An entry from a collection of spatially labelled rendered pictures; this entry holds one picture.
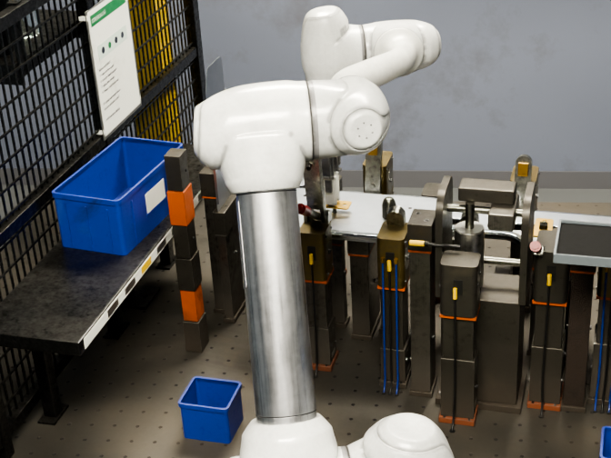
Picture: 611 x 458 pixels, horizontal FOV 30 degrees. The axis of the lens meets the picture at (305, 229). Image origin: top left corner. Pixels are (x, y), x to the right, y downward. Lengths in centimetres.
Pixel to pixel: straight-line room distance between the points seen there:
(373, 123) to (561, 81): 301
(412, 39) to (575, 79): 246
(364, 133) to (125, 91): 109
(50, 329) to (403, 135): 288
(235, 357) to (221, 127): 94
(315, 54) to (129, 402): 86
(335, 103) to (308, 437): 53
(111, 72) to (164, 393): 76
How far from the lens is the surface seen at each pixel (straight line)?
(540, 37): 471
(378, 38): 238
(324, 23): 238
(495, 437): 239
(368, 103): 182
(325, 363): 257
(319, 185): 238
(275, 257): 183
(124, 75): 278
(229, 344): 269
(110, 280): 235
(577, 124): 486
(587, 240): 215
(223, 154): 183
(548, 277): 228
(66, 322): 223
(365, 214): 257
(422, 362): 245
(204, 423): 238
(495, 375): 242
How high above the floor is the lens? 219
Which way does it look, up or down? 28 degrees down
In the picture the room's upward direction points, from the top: 3 degrees counter-clockwise
